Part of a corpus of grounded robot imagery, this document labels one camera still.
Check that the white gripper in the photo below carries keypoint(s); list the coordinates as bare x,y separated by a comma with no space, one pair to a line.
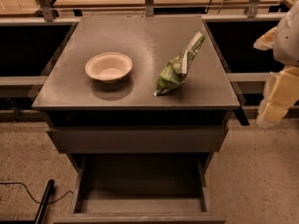
288,42

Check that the green jalapeno chip bag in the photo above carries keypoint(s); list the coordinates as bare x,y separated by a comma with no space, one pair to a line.
175,72

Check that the grey drawer cabinet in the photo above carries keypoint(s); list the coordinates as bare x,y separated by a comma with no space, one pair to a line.
70,98

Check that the closed top drawer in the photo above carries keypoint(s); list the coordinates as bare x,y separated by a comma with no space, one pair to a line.
137,139

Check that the open middle drawer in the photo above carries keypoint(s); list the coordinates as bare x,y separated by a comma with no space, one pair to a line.
140,189

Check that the white paper bowl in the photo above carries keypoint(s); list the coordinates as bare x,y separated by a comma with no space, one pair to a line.
109,67

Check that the black floor bar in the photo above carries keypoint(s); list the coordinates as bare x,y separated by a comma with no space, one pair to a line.
49,191

